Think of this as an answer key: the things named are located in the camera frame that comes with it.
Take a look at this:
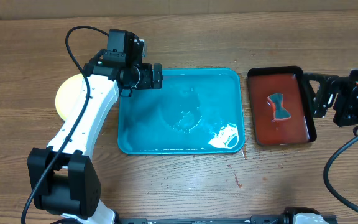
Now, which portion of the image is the yellow plate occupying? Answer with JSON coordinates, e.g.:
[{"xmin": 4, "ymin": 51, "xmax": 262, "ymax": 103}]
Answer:
[{"xmin": 55, "ymin": 74, "xmax": 83, "ymax": 121}]

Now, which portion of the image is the orange sponge with green scourer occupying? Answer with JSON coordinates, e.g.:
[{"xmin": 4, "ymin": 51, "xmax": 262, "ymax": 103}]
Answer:
[{"xmin": 267, "ymin": 93, "xmax": 291, "ymax": 121}]

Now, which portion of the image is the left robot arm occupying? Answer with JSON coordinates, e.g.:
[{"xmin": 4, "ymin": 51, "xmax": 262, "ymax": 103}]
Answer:
[{"xmin": 21, "ymin": 60, "xmax": 163, "ymax": 223}]

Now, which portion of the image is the teal plastic tray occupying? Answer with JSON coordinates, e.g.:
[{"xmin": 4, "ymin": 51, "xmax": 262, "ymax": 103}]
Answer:
[{"xmin": 117, "ymin": 68, "xmax": 246, "ymax": 155}]

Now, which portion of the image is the black tray with red inside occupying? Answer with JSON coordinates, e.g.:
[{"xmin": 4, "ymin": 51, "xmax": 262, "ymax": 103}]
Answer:
[{"xmin": 247, "ymin": 66, "xmax": 317, "ymax": 146}]

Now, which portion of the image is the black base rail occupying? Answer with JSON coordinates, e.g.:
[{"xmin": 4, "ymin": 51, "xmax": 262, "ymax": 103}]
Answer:
[{"xmin": 116, "ymin": 214, "xmax": 338, "ymax": 224}]

